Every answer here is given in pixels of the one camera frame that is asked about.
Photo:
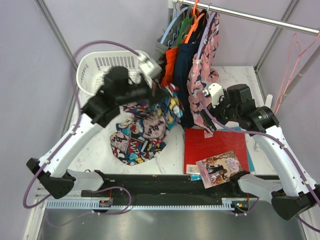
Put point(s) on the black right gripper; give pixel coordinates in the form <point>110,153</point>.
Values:
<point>214,111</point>

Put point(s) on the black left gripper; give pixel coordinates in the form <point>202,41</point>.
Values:
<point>156,92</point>

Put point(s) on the comic print shorts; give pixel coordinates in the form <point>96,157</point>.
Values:
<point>140,138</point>

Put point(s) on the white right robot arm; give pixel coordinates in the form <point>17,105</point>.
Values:
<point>297,191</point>

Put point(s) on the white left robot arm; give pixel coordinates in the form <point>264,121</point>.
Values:
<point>52,170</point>

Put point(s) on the pink shark print shorts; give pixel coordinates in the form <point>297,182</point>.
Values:
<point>202,75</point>

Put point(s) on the orange shorts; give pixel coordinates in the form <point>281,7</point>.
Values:
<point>171,58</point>

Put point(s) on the navy blue shorts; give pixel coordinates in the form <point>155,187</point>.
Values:
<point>182,67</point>

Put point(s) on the grey shorts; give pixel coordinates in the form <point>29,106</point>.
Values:
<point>160,52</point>

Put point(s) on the lilac hanger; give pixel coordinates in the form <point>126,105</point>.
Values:
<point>205,35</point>

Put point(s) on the green hanger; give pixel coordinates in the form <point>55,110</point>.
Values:
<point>184,29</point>

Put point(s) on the light blue hanger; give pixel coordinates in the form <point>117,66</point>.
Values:
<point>173,30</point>

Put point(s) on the orange hanger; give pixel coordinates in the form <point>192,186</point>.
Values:
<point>197,16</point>

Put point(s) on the red plastic folder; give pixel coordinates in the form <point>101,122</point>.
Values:
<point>212,147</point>

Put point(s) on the white laundry basket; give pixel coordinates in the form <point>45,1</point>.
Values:
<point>93,67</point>

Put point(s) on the Taming of Shrew book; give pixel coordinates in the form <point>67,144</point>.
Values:
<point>217,170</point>

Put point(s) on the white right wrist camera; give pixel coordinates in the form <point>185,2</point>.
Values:
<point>215,92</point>

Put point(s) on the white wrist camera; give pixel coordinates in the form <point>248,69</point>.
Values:
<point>215,92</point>
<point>149,67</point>

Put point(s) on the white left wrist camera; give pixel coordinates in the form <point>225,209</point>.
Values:
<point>149,67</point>

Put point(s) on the pink wire hanger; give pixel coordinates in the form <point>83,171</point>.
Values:
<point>288,76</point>

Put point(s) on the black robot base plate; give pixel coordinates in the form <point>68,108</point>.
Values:
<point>172,189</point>

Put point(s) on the metal clothes rail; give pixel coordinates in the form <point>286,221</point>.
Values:
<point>247,16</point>

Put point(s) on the light blue cable duct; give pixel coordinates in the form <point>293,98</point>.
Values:
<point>99,204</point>

